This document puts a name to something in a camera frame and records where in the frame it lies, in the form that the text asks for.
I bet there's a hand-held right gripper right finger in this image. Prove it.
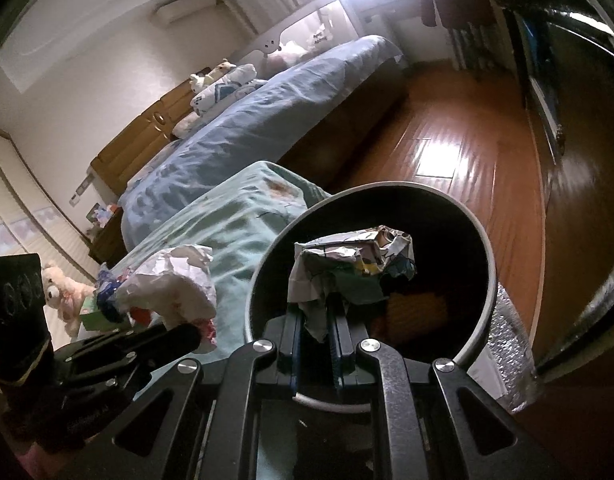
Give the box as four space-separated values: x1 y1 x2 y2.
328 304 562 480

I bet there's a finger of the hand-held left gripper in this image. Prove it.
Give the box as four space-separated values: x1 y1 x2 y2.
54 322 206 368
62 360 155 408

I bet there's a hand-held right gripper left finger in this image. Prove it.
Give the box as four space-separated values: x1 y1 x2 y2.
84 310 304 480

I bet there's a white paper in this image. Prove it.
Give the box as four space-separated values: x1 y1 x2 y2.
114 244 219 352

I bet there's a printed paper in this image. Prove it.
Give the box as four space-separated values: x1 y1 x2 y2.
287 225 418 344

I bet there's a black trash bin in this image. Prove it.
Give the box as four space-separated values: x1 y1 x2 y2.
244 182 498 409

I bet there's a pink teddy bear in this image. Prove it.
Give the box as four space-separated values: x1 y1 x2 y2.
41 263 96 339

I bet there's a green tissue box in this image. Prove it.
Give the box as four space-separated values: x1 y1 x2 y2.
80 295 124 332

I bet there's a blue plastic wrapper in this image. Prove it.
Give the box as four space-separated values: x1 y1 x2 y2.
94 265 134 322

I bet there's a wooden nightstand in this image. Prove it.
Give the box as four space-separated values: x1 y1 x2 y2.
88 207 129 267

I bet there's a green floral cloth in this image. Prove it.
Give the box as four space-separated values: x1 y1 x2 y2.
94 160 333 363

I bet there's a silver bubble foil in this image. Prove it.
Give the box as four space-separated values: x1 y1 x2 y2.
462 282 546 414

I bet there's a wooden headboard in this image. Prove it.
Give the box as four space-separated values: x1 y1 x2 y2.
90 67 213 197

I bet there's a bed with blue duvet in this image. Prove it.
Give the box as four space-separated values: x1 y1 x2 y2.
120 35 410 251

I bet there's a blue patterned pillow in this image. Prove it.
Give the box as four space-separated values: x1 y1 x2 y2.
189 63 269 117

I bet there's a cream plush toy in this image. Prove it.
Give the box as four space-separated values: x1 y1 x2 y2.
189 60 236 87

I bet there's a pale plush toy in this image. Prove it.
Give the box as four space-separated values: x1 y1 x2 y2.
281 40 309 62

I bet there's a white air conditioner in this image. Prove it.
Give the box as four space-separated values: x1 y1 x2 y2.
154 0 219 27

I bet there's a white radiator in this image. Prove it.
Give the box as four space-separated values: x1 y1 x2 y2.
447 25 494 72

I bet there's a black TV cabinet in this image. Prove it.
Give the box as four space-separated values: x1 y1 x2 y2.
492 0 614 377

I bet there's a white bed rail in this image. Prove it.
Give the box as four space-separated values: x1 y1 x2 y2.
244 0 360 69

